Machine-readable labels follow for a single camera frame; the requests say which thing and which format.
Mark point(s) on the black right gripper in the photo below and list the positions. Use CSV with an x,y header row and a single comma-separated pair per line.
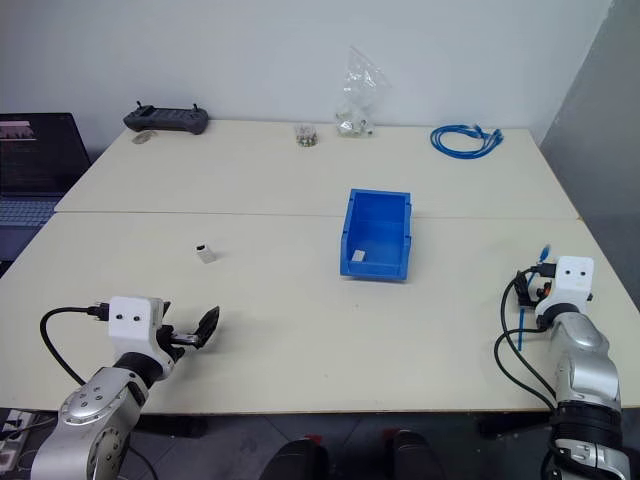
x,y
536,291

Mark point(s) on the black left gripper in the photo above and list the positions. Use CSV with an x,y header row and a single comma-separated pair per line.
x,y
169,341

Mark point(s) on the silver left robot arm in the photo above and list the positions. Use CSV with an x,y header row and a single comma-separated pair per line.
x,y
95,415

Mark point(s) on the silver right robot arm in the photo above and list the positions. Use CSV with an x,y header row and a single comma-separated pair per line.
x,y
590,380

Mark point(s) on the small white block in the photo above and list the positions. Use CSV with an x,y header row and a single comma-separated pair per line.
x,y
206,254

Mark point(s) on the black table foot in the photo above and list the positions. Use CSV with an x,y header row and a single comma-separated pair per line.
x,y
170,425

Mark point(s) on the blue plastic bin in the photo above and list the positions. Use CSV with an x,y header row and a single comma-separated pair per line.
x,y
375,235

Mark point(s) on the grey partition panel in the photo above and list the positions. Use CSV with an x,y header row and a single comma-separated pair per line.
x,y
600,150

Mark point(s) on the small white grey connector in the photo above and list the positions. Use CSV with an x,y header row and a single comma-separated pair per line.
x,y
359,256

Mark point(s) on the small grey oval disc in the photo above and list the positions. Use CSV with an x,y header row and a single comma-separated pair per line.
x,y
142,137

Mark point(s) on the dark grey remote controller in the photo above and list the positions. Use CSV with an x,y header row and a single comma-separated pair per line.
x,y
167,121

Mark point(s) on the white power strip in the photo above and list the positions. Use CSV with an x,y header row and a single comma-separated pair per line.
x,y
15,440

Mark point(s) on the open laptop computer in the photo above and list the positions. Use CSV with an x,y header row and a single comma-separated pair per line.
x,y
35,165

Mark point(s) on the clear plastic bag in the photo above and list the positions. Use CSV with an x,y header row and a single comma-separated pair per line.
x,y
361,95

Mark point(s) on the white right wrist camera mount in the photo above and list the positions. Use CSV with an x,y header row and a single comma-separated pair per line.
x,y
570,282

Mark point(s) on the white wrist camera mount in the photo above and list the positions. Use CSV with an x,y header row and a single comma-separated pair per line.
x,y
570,282
131,325

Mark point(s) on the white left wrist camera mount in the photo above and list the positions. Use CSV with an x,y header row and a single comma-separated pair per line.
x,y
131,325

